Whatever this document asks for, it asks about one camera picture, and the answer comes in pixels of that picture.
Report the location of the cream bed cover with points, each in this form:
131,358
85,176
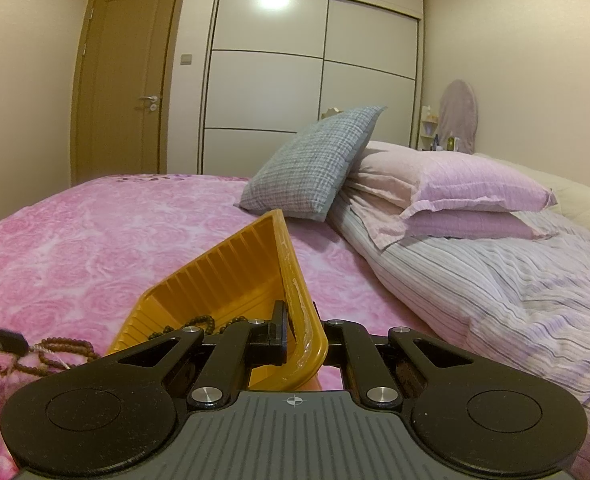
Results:
575,200

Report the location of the small white cosmetics shelf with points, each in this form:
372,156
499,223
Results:
429,130

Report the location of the striped lilac quilt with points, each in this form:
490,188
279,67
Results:
500,300

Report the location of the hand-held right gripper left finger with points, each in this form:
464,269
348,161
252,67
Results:
281,327

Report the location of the purple covered oval mirror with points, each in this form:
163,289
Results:
459,110

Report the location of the yellow plastic tray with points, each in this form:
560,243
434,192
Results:
235,270

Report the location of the large pink pillow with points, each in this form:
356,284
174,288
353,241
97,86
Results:
450,180

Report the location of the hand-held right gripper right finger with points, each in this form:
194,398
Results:
347,355

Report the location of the grey woven pillow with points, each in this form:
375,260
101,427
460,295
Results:
315,165

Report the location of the brown wooden door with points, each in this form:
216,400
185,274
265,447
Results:
125,60

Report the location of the pink floral blanket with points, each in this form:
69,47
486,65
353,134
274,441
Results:
100,250

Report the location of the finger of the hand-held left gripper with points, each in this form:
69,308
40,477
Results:
2,342

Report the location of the white sliding wardrobe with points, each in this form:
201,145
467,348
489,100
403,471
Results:
285,75

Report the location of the wall light switch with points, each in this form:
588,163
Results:
187,59

